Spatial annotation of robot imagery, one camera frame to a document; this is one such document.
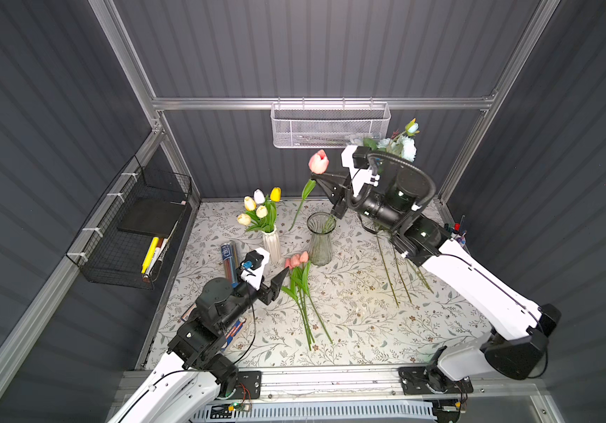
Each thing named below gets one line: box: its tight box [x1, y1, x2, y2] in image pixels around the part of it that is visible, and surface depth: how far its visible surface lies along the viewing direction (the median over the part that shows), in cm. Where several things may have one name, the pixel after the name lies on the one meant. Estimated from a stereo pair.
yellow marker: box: [140, 236, 160, 275], surface depth 72 cm
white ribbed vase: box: [261, 227, 281, 266], surface depth 91 cm
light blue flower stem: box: [362, 118, 421, 163], surface depth 68 cm
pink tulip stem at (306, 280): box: [299, 250, 333, 345], surface depth 93 cm
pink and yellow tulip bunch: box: [236, 186, 282, 232], surface depth 81 cm
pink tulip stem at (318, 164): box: [288, 148, 330, 232], surface depth 51 cm
